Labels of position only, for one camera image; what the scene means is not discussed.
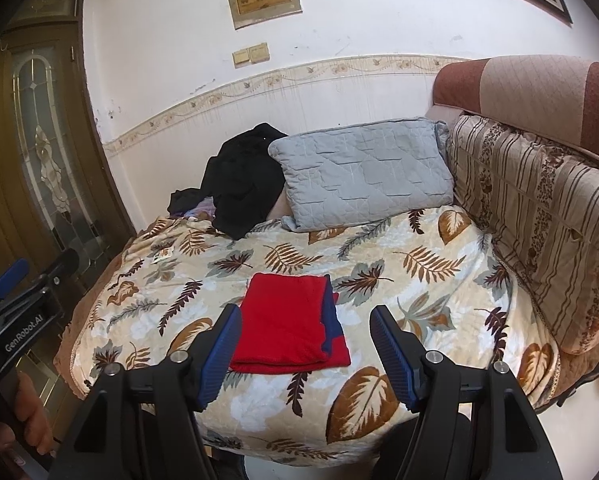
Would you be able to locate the wooden door with glass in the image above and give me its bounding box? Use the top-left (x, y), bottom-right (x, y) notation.
top-left (0, 0), bottom-right (137, 411)

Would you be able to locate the black clothing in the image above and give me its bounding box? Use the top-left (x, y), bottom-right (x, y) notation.
top-left (166, 122), bottom-right (289, 241)

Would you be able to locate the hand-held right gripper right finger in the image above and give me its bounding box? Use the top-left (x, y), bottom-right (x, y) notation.
top-left (369, 304), bottom-right (565, 480)

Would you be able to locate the pale pink cushion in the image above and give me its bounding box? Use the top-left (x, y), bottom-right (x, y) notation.
top-left (272, 192), bottom-right (292, 221)

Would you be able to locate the person's left hand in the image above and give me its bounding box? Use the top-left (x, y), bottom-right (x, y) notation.
top-left (0, 374), bottom-right (56, 467)

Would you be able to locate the striped floral cushion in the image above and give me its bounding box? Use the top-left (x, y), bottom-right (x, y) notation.
top-left (447, 114), bottom-right (599, 356)

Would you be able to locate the leaf print blanket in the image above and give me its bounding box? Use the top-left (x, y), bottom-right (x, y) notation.
top-left (54, 205), bottom-right (563, 463)

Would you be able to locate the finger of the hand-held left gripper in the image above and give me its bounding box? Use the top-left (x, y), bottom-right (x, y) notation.
top-left (0, 259), bottom-right (31, 299)
top-left (39, 249), bottom-right (81, 292)

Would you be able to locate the grey quilted pillow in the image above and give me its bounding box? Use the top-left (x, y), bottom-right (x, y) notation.
top-left (268, 117), bottom-right (455, 233)

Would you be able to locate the brown and beige sofa backrest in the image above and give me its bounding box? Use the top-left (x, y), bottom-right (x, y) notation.
top-left (424, 56), bottom-right (599, 176)

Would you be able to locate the purple cloth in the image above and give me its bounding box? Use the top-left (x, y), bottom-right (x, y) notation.
top-left (184, 197), bottom-right (217, 221)

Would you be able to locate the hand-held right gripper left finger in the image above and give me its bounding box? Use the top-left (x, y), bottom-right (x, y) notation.
top-left (46, 304), bottom-right (243, 480)

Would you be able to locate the red and blue sweater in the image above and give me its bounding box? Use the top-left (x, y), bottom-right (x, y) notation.
top-left (229, 272), bottom-right (353, 375)

